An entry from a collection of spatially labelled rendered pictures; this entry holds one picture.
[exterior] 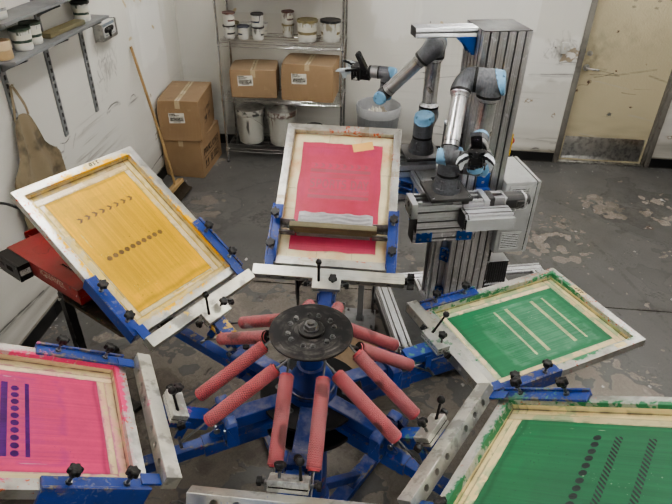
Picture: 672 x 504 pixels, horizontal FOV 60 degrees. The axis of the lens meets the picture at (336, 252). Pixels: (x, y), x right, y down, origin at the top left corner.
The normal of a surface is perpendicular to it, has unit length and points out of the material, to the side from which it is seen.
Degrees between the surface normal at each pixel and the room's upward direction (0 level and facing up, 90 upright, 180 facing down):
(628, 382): 0
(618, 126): 90
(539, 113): 90
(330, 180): 32
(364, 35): 90
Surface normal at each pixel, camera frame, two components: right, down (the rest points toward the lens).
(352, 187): -0.04, -0.41
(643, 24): -0.10, 0.55
